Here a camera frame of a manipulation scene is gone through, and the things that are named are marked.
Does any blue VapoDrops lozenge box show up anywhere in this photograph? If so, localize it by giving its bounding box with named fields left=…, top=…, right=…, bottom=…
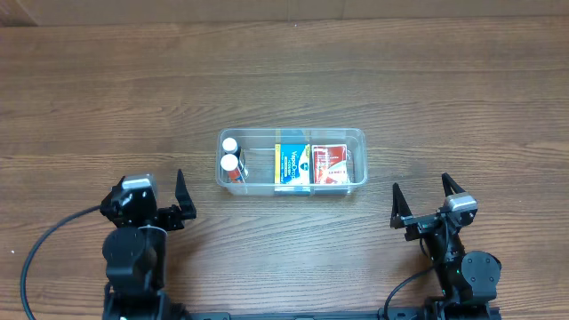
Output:
left=275, top=144, right=311, bottom=186

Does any red medicine box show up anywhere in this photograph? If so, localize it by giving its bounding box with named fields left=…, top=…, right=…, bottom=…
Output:
left=312, top=144, right=349, bottom=185

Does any left black cable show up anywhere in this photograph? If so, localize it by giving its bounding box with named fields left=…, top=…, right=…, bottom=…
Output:
left=20, top=204, right=104, bottom=320

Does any clear plastic container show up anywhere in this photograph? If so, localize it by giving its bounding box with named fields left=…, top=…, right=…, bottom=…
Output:
left=216, top=128, right=368, bottom=196

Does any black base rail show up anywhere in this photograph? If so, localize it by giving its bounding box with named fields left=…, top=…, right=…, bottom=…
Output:
left=177, top=306, right=503, bottom=320

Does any black cable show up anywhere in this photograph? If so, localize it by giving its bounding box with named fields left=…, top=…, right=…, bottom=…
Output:
left=382, top=221, right=448, bottom=319
left=20, top=204, right=104, bottom=320

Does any right black cable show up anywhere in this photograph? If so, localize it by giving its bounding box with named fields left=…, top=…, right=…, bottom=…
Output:
left=382, top=221, right=448, bottom=319

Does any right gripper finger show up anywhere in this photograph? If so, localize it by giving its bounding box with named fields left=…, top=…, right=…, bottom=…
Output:
left=441, top=172, right=465, bottom=196
left=391, top=183, right=413, bottom=219

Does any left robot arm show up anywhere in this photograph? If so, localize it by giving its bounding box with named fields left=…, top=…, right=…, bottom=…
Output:
left=100, top=171, right=196, bottom=320

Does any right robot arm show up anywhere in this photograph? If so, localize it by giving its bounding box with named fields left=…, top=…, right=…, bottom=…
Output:
left=381, top=172, right=501, bottom=320

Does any dark bottle white cap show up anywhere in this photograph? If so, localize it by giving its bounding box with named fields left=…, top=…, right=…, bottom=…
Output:
left=221, top=137, right=241, bottom=158

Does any orange pill bottle white cap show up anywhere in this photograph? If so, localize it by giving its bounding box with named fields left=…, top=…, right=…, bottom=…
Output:
left=220, top=154, right=245, bottom=183

